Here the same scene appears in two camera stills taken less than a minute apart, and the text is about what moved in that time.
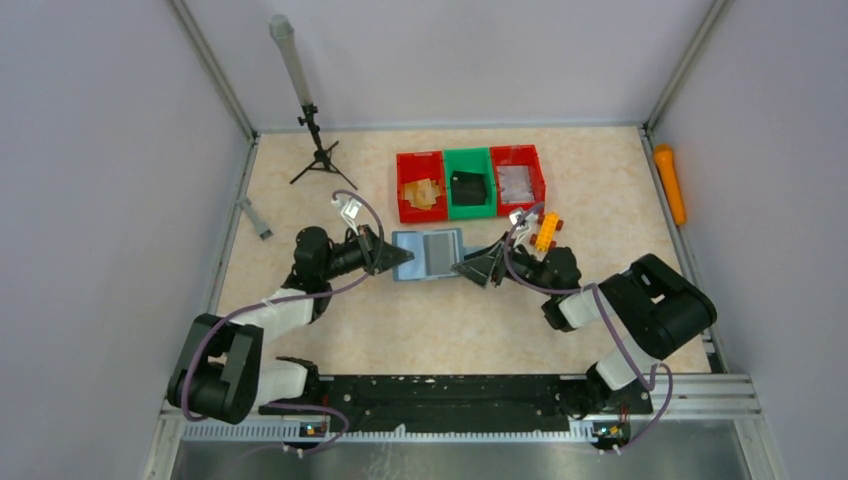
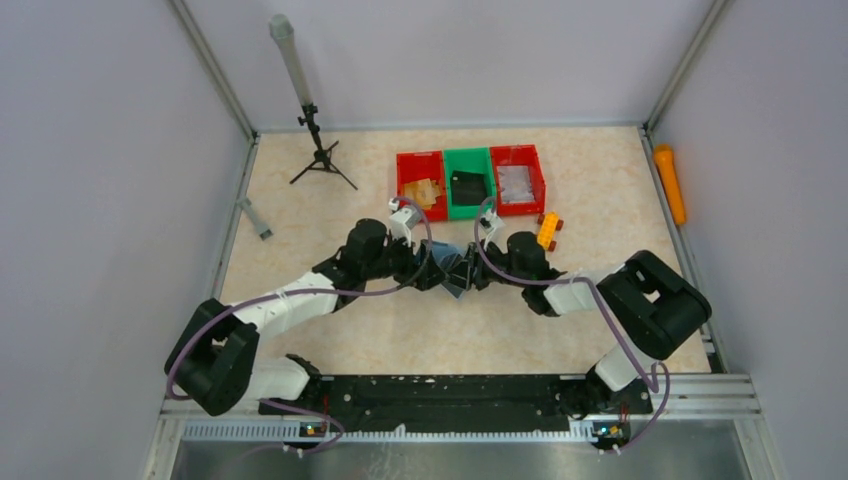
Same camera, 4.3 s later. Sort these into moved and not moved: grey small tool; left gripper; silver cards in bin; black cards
Moved: left gripper
Not moved: silver cards in bin; black cards; grey small tool
